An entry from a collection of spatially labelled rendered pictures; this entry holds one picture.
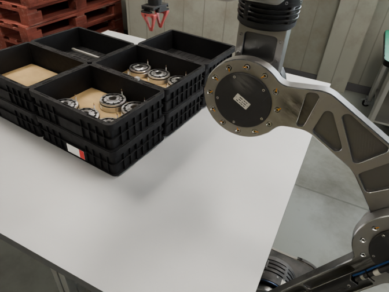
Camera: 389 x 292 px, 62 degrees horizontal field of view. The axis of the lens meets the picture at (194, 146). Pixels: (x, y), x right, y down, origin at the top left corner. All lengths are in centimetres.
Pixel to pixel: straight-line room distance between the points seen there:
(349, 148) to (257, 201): 45
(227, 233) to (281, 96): 47
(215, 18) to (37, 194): 226
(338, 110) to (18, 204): 97
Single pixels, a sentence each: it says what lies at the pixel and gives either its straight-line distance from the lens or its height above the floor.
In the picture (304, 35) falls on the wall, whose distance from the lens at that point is 368.
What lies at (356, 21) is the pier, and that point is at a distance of 350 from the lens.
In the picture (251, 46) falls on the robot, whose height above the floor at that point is 124.
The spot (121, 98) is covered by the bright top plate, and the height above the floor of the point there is 86.
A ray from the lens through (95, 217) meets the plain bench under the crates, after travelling 107.
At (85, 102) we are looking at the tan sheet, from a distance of 138.
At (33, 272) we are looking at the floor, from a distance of 189.
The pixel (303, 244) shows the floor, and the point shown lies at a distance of 199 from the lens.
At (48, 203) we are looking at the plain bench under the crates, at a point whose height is 70.
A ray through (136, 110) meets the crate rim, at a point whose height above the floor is 93.
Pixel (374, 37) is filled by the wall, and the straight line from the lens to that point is 364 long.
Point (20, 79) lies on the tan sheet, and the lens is 164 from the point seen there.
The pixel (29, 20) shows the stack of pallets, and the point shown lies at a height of 64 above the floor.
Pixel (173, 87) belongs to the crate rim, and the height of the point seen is 92.
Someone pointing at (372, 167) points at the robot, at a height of 106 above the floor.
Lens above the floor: 150
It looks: 37 degrees down
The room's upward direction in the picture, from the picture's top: 4 degrees clockwise
